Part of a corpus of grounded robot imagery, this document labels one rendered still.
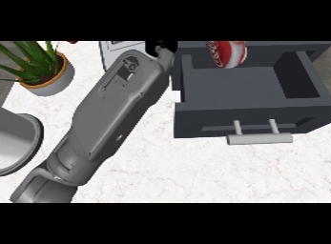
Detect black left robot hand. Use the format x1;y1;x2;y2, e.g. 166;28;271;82
146;40;180;61

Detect red and white can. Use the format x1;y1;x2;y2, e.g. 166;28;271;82
205;40;249;70

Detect dark grey drawer cabinet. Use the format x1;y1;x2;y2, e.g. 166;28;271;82
169;40;331;92

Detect dark grey open drawer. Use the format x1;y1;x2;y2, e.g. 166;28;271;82
174;51;331;139

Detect pale grey appliance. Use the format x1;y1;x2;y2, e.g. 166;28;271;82
98;40;149;72

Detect green potted plant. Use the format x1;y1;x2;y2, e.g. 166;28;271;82
0;40;76;97

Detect grey round metal pot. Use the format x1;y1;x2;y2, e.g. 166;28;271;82
0;100;47;177

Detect pale grey drawer handle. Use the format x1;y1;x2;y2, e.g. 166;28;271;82
227;118;295;146

